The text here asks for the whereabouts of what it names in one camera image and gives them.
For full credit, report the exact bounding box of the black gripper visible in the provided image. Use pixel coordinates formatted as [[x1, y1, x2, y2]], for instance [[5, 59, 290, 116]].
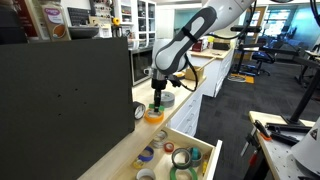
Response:
[[144, 67, 182, 106]]

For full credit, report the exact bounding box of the green tape roll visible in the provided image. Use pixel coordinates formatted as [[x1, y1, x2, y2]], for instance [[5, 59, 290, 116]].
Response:
[[169, 167, 198, 180], [148, 104, 165, 112]]

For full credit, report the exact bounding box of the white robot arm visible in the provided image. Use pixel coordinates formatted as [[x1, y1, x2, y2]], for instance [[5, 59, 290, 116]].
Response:
[[150, 0, 256, 113]]

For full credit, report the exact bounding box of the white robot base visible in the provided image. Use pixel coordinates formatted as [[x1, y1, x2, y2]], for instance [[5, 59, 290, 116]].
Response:
[[291, 119, 320, 176]]

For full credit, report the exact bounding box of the orange tape roll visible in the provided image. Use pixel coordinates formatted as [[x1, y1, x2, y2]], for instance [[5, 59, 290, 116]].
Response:
[[144, 109, 164, 124]]

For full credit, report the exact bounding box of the black tape roll on counter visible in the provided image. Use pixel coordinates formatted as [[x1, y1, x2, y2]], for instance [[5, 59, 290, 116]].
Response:
[[133, 101, 146, 120]]

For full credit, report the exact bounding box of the clear tape roll in drawer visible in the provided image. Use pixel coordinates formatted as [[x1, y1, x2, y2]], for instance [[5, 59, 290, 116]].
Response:
[[152, 130, 168, 148]]

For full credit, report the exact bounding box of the red tape roll in drawer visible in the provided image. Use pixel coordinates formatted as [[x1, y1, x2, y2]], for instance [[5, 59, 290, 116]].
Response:
[[164, 142, 174, 153]]

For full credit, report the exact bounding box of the blue tape roll in drawer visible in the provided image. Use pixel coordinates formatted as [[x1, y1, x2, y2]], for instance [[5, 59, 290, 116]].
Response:
[[138, 146, 154, 162]]

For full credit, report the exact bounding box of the open wooden drawer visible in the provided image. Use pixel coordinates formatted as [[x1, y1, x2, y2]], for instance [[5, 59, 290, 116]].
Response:
[[111, 127, 222, 180]]

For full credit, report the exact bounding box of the teal tape roll in drawer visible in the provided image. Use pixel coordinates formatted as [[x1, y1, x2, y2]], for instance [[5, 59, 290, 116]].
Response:
[[189, 147, 202, 167]]

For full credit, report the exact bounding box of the yellow tape roll in drawer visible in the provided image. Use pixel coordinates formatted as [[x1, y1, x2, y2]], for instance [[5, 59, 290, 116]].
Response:
[[133, 159, 144, 169]]

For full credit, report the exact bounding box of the white tape roll in drawer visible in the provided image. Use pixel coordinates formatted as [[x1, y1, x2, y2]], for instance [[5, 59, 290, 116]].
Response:
[[136, 168, 156, 180]]

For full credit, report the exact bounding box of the green tape roll in drawer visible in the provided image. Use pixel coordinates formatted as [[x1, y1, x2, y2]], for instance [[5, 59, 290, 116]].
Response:
[[169, 167, 198, 180]]

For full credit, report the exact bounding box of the microwave oven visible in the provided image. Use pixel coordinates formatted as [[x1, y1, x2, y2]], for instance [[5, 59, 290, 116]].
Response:
[[129, 47, 152, 86]]

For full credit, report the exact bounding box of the cardboard box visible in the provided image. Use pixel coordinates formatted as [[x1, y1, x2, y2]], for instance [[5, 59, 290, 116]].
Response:
[[185, 66, 204, 81]]

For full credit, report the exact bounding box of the white cabinet with drawers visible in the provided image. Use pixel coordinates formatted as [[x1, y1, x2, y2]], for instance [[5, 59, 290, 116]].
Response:
[[167, 49, 234, 136]]

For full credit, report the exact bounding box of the black metal tool chest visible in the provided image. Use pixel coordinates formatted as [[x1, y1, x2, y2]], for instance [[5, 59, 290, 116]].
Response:
[[0, 38, 135, 180]]

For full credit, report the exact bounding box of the black office chair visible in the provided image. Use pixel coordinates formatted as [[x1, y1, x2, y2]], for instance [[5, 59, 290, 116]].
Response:
[[248, 51, 275, 76]]

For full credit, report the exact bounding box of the large grey duct tape roll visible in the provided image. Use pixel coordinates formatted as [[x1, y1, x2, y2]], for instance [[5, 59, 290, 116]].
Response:
[[161, 91, 175, 108]]

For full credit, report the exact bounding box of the black camera tripod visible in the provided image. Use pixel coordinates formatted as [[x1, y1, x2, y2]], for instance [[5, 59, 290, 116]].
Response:
[[281, 0, 320, 126]]

